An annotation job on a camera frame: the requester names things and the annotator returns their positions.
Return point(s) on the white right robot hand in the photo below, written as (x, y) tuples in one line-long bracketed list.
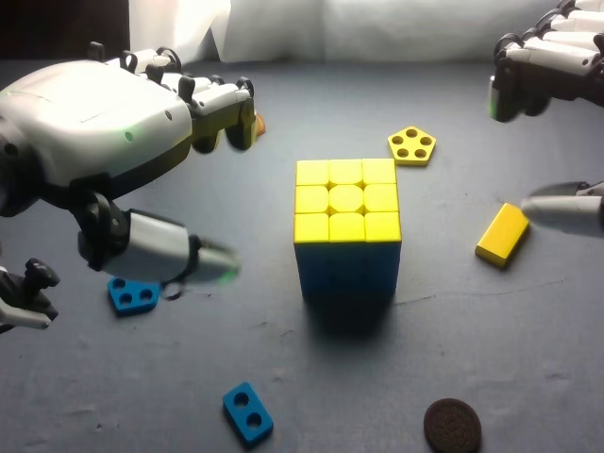
[(557, 52)]

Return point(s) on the multicolour magic cube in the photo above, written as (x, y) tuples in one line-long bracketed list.
[(347, 203)]

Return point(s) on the yellow pentagon block with holes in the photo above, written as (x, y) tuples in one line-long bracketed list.
[(412, 158)]

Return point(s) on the white backdrop sheet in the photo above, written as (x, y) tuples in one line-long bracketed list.
[(377, 28)]

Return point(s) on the yellow rectangular block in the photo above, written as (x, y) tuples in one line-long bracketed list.
[(502, 233)]

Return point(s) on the orange swirl toy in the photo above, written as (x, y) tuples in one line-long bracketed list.
[(260, 126)]

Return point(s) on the chocolate sandwich cookie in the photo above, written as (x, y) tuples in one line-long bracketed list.
[(453, 427)]

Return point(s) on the blue two-hole block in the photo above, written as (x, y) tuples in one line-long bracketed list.
[(236, 415)]

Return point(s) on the blue three-hole block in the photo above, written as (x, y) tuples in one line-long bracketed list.
[(137, 306)]

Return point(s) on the grey table cloth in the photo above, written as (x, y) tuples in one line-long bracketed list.
[(141, 377)]

